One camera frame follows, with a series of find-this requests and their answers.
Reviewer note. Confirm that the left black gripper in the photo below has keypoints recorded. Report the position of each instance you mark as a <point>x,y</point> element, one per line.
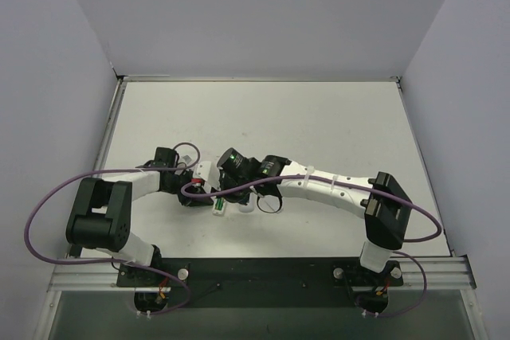
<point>187,197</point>

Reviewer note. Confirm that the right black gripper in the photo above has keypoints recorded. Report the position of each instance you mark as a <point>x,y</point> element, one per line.
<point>233,195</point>

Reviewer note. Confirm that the slim white remote control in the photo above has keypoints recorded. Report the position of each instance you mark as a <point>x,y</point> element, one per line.
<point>226,204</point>

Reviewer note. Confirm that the wide white remote with display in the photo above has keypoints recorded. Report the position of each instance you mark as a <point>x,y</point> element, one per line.
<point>249,205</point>

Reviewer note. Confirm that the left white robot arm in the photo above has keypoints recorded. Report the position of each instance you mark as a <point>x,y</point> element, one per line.
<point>100,218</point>

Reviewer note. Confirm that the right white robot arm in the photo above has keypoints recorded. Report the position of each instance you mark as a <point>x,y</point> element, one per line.
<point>379,201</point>

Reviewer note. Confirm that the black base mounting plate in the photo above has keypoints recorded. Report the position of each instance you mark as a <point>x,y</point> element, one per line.
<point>308,282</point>

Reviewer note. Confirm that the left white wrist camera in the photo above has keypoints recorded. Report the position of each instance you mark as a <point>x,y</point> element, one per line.
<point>185,160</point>

